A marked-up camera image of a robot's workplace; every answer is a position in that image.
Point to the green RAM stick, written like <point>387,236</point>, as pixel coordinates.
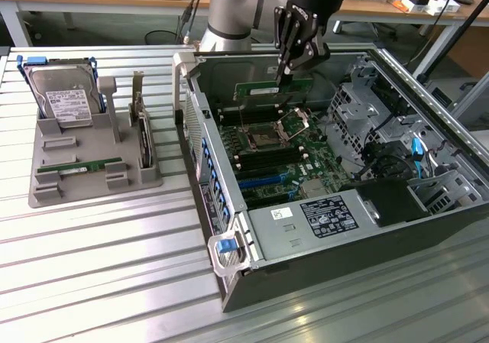
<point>260,90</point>
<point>95,164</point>

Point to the grey power supply unit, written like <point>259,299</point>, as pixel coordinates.
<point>279,236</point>

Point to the black plastic air shroud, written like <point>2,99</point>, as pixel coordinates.
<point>389,201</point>

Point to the white flat box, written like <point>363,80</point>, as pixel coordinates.
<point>439,5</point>

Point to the blue expansion slot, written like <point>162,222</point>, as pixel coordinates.
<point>263,180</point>

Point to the grey plastic parts rack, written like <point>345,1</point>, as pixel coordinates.
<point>114,150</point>

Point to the grey disk bay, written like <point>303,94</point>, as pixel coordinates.
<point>443,198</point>

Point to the grey aluminium frame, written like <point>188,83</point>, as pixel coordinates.
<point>473,102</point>

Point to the silver chipset heatsink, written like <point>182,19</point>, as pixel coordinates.
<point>313,188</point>

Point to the black RAM slot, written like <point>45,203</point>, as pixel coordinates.
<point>267,152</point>
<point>271,160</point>
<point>248,110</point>

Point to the black graphics card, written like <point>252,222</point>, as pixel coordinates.
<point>145,144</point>

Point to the metal socket cover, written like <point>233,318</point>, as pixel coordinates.
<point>294,123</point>

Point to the thin metal locking lever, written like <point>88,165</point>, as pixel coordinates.
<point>242,117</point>

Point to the CPU socket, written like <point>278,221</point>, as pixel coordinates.
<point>261,138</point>

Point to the perforated metal drive cage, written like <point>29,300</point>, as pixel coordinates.
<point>349,140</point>

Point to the black tripod pole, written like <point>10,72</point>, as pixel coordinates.
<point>458,33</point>

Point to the blue release latch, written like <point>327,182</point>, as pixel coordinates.
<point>224,246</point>

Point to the cluttered wooden desk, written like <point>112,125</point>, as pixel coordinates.
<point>366,10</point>

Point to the large brown cardboard box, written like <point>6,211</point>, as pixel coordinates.
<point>473,52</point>

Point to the black expansion slot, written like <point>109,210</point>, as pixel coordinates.
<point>267,199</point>

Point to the hard disk in blue caddy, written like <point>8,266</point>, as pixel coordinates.
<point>70,102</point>

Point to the green motherboard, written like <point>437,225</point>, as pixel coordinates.
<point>324,159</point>

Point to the open grey PC case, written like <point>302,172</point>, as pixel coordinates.
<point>344,266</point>

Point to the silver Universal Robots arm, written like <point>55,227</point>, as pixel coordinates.
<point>229,14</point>

